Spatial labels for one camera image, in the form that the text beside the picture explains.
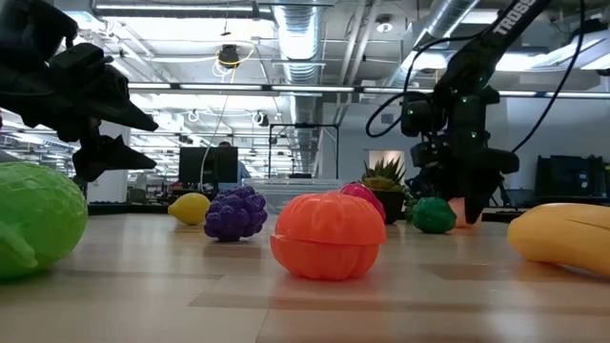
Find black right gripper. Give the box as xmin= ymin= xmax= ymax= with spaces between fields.
xmin=412 ymin=135 xmax=520 ymax=225

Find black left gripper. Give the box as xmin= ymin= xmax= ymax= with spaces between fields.
xmin=0 ymin=42 xmax=160 ymax=183

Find dark green toy pepper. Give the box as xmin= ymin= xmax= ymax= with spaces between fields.
xmin=411 ymin=196 xmax=458 ymax=235

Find yellow toy banana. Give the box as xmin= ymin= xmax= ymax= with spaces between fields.
xmin=506 ymin=202 xmax=610 ymax=277

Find yellow toy lemon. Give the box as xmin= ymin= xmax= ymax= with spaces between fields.
xmin=167 ymin=192 xmax=212 ymax=227

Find pink toy fruit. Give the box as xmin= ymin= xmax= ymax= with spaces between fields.
xmin=339 ymin=182 xmax=387 ymax=223

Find light green toy fruit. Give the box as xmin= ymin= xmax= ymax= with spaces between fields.
xmin=0 ymin=160 xmax=90 ymax=281

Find purple toy grapes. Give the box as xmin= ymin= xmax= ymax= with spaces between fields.
xmin=203 ymin=185 xmax=269 ymax=243

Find orange toy pumpkin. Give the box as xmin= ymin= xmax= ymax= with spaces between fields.
xmin=269 ymin=191 xmax=388 ymax=281

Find clear plastic tupperware container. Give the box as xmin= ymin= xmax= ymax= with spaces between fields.
xmin=242 ymin=177 xmax=347 ymax=215

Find white building column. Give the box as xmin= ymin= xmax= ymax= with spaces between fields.
xmin=87 ymin=121 xmax=132 ymax=204

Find black computer monitor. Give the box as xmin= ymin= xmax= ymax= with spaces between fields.
xmin=178 ymin=146 xmax=239 ymax=185

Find black equipment cabinet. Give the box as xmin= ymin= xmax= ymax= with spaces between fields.
xmin=534 ymin=154 xmax=607 ymax=199

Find potted succulent plant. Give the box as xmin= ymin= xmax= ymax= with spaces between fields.
xmin=357 ymin=156 xmax=417 ymax=225

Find person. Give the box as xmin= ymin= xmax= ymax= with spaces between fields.
xmin=217 ymin=140 xmax=252 ymax=185

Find long horizontal light bar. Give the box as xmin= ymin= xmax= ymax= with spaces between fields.
xmin=127 ymin=81 xmax=610 ymax=100

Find black aluminium table frame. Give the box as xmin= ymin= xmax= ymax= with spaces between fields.
xmin=88 ymin=202 xmax=249 ymax=215

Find black ceiling camera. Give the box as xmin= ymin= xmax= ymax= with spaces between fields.
xmin=217 ymin=44 xmax=242 ymax=68

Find looped black arm cable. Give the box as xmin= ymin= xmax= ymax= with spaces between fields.
xmin=365 ymin=32 xmax=482 ymax=139

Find black frame stand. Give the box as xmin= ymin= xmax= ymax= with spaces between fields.
xmin=268 ymin=122 xmax=340 ymax=180

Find silver ventilation duct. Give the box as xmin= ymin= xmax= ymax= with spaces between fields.
xmin=274 ymin=0 xmax=328 ymax=175

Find long black arm cable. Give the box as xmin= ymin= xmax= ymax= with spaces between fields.
xmin=512 ymin=0 xmax=586 ymax=153

